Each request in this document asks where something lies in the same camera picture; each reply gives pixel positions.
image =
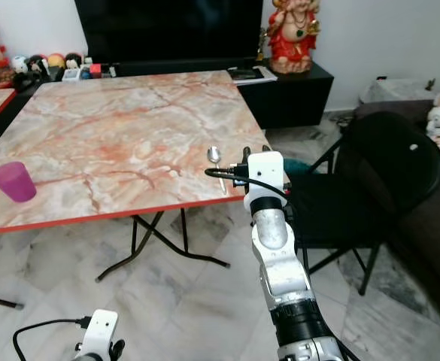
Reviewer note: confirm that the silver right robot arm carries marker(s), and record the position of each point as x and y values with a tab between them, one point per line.
277	252

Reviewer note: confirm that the metal spoon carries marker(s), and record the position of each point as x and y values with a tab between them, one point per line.
218	168

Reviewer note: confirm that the flat tablet with white rim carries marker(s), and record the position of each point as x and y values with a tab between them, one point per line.
253	74

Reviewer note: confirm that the black folding table legs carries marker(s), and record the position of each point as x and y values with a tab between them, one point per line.
159	241

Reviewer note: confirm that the red and gold statue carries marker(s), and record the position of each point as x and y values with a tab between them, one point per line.
293	36

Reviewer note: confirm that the black folding chair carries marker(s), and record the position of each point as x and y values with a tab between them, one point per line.
385	173

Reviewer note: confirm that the black television screen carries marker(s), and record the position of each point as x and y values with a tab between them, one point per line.
167	28

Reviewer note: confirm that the grey cushion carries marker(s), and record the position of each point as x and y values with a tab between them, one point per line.
399	91

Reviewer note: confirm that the small red box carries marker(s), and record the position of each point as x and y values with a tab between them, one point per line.
95	70

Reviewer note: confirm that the white small gadget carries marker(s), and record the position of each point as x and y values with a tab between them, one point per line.
71	73

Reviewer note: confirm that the black haired small figurine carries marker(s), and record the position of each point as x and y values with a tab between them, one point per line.
74	61

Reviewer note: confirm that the purple plastic cup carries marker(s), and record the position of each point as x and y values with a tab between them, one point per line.
14	182

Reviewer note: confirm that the dark brown sofa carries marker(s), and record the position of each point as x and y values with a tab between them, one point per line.
434	233

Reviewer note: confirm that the yellow small figurine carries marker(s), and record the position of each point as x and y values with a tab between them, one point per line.
56	62

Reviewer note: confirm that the white small figurine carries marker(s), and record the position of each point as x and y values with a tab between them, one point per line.
19	65

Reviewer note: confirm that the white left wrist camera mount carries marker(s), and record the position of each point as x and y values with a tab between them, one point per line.
101	332

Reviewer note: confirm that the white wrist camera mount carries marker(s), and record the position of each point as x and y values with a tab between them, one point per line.
266	171
101	332

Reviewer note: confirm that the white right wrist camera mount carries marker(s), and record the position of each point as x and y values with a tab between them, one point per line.
266	171

